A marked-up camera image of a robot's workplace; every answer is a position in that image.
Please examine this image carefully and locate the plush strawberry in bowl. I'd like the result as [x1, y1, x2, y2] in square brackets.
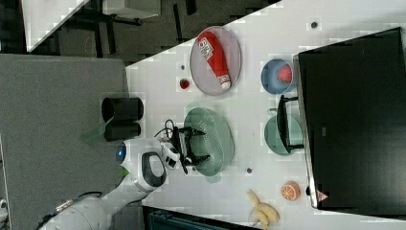
[277, 65, 293, 83]

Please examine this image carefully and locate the green spatula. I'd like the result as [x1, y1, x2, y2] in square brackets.
[79, 118, 113, 142]

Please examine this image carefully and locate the black cylindrical holder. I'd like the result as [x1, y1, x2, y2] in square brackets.
[103, 122, 141, 142]
[101, 98, 144, 122]

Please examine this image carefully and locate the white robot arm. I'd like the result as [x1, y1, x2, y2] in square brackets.
[35, 126, 208, 230]

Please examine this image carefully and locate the banana toy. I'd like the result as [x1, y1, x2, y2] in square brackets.
[247, 190, 280, 230]

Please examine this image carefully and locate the small red strawberry toy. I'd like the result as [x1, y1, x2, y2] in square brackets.
[179, 79, 190, 89]

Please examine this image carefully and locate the green oval strainer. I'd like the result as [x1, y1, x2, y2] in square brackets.
[184, 102, 235, 184]

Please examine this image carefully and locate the grey round plate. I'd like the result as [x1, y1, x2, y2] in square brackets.
[190, 26, 241, 96]

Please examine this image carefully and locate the orange slice toy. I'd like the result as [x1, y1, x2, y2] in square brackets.
[281, 181, 301, 201]

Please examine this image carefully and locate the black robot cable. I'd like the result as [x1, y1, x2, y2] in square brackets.
[154, 118, 176, 139]

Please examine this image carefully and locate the red ketchup bottle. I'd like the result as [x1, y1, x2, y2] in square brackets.
[197, 31, 232, 90]

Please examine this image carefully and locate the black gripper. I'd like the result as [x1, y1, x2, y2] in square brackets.
[171, 126, 211, 173]

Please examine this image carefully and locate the blue bowl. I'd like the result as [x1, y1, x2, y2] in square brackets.
[260, 58, 296, 95]

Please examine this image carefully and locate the green mug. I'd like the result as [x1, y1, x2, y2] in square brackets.
[263, 108, 304, 156]

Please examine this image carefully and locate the toaster oven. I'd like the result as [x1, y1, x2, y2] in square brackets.
[278, 27, 406, 219]

